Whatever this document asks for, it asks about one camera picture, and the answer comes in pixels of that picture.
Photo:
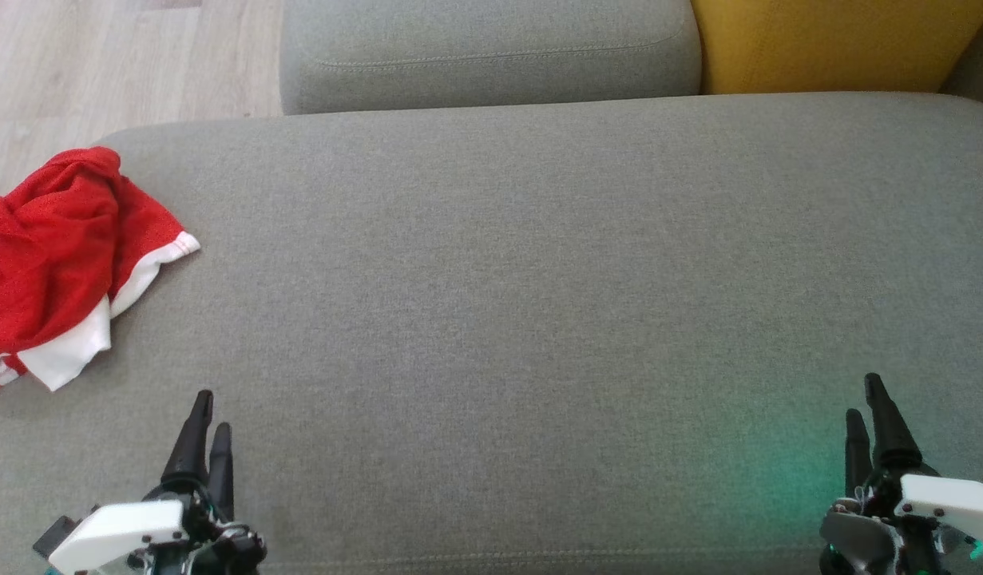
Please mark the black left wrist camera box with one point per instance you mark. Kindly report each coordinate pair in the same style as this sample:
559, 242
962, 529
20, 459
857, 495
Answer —
52, 539

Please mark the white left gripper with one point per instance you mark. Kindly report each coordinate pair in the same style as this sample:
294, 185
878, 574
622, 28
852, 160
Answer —
120, 531

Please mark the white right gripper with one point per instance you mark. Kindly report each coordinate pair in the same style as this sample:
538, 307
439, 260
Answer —
946, 499

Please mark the yellow sofa back cushion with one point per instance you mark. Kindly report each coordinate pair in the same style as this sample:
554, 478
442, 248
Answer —
826, 44

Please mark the red shorts with white trim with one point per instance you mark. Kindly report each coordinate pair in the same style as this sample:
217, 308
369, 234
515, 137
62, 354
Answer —
60, 231

